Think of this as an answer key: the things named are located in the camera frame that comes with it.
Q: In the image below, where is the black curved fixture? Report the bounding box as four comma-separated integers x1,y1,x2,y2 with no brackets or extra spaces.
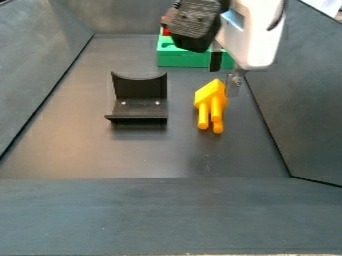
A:
104,72,168,122

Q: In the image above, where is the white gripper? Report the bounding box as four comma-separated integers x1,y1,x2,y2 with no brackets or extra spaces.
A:
217,0,286,98

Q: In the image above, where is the green shape sorter board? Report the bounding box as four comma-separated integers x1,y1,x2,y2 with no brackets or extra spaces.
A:
155,28,237,70

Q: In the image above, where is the red square block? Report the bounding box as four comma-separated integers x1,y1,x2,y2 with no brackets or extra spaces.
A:
162,27,171,36

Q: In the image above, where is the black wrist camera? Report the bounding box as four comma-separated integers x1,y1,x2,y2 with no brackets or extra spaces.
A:
160,0,231,53

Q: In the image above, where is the yellow three prong object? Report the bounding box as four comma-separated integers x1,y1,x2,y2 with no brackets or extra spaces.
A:
194,79,229,134

